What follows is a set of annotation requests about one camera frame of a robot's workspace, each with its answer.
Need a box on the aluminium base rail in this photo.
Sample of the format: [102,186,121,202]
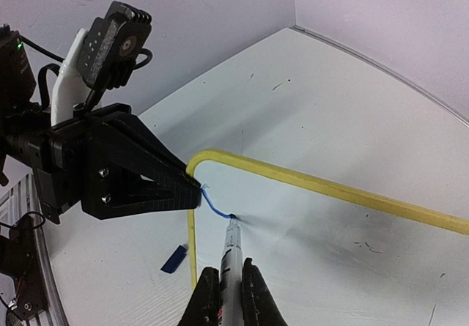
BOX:
[1,174,69,325]

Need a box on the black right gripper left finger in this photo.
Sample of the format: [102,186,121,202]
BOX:
[177,267,220,326]

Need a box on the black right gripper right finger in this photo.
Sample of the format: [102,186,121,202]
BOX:
[241,258,287,326]

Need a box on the yellow-framed whiteboard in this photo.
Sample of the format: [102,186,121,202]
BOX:
[187,149,468,325]

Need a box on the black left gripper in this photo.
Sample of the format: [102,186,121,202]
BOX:
[33,103,202,223]

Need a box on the white whiteboard marker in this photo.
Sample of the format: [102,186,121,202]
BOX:
[218,215,244,326]

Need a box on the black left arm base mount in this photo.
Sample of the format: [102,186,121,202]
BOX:
[1,211,48,322]

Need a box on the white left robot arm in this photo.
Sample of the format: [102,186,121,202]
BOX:
[1,25,202,223]

